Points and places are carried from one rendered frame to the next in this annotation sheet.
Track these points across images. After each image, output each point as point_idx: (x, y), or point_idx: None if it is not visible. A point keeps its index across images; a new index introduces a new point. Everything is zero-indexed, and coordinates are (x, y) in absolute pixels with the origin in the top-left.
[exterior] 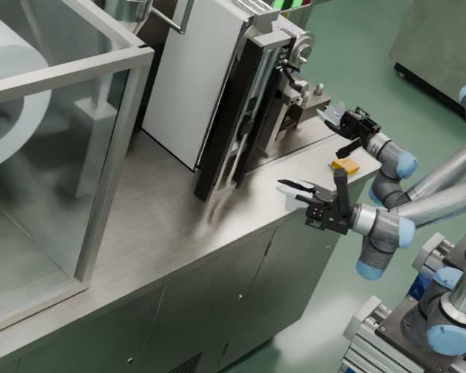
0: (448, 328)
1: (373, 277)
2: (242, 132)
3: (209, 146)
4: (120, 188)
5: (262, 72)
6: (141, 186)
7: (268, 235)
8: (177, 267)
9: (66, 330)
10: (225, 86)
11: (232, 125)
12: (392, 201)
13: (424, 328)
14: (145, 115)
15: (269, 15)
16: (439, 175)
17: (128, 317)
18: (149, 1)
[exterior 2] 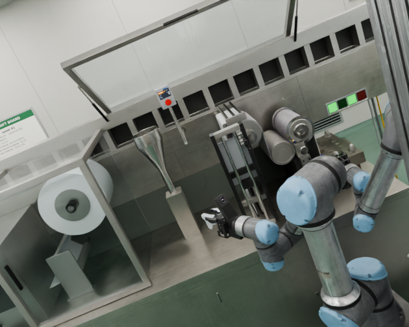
0: (321, 310)
1: (269, 268)
2: (245, 187)
3: None
4: (211, 231)
5: (239, 150)
6: None
7: (304, 248)
8: (203, 272)
9: (131, 307)
10: (288, 163)
11: (230, 184)
12: (354, 211)
13: None
14: (245, 191)
15: (236, 117)
16: (369, 182)
17: (193, 302)
18: (148, 135)
